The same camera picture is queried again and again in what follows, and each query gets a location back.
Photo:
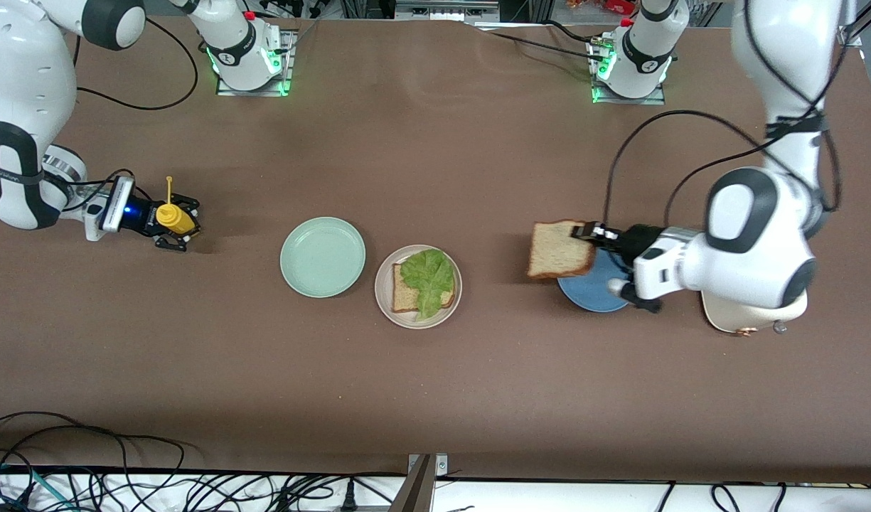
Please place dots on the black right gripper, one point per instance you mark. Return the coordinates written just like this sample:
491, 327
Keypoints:
143, 215

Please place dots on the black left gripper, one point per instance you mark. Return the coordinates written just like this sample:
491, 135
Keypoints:
638, 240

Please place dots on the yellow mustard squeeze bottle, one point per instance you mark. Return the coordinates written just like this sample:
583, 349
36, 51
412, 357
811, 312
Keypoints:
175, 219

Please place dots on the brown bread slice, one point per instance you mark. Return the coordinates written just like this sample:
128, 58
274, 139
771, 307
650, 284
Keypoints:
556, 252
403, 295

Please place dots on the green lettuce leaf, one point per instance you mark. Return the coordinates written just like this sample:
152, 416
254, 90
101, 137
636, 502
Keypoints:
428, 281

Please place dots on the beige plate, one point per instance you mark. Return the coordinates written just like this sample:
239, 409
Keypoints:
382, 281

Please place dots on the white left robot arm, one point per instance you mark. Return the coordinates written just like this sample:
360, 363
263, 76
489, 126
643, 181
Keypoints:
755, 242

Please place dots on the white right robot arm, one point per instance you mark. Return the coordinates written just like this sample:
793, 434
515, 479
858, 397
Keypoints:
23, 78

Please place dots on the blue plate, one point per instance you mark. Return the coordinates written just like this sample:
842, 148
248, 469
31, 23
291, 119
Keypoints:
591, 295

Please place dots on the mint green plate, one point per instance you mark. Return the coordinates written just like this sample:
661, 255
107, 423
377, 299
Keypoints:
321, 257

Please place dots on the white toaster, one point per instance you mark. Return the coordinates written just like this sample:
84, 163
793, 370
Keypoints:
734, 320

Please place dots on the red orange object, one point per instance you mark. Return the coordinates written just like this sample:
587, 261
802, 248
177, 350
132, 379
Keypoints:
613, 6

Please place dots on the grey metal box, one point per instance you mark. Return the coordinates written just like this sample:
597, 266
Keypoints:
442, 11

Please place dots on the black power plug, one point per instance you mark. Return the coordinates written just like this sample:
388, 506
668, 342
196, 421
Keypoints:
348, 498

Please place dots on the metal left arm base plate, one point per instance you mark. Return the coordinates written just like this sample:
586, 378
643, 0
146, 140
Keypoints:
627, 101

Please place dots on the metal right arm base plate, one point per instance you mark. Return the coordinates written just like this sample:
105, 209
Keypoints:
289, 67

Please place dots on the small metal bracket plate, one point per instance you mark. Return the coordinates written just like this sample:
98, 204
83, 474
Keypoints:
441, 466

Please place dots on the aluminium profile post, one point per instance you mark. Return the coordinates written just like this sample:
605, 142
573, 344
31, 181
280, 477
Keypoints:
415, 491

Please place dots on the aluminium table frame rail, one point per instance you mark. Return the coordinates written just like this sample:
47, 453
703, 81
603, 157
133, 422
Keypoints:
869, 18

